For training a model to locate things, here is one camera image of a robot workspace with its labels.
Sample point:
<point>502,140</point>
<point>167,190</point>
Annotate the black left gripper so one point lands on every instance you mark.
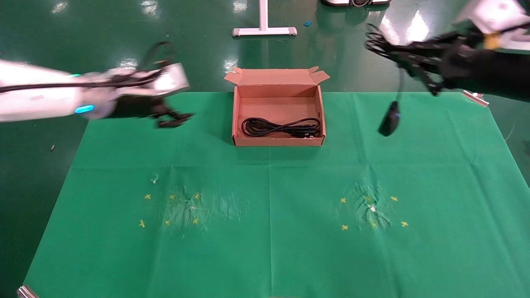
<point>136,108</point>

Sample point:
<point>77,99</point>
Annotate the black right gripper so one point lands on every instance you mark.
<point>492,70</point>

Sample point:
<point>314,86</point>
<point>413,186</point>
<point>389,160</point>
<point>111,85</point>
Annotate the black white robot base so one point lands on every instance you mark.
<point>356,2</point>

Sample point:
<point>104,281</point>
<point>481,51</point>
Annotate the open brown cardboard box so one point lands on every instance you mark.
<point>277,105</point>

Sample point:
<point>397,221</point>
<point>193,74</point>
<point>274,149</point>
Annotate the small white paper scrap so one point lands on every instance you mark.
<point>154,179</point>

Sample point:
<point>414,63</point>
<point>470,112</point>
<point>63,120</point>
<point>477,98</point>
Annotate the silver metal binder clip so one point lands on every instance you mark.
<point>478,100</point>
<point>27,292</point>

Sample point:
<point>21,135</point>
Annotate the white metal stand base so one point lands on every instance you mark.
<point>264,30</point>

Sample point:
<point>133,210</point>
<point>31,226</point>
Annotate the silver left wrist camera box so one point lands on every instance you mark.
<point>172,78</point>

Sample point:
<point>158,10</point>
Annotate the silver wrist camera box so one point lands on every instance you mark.
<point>492,14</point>
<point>172,78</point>

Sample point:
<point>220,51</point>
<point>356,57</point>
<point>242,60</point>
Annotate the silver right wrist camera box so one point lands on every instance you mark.
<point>492,14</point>

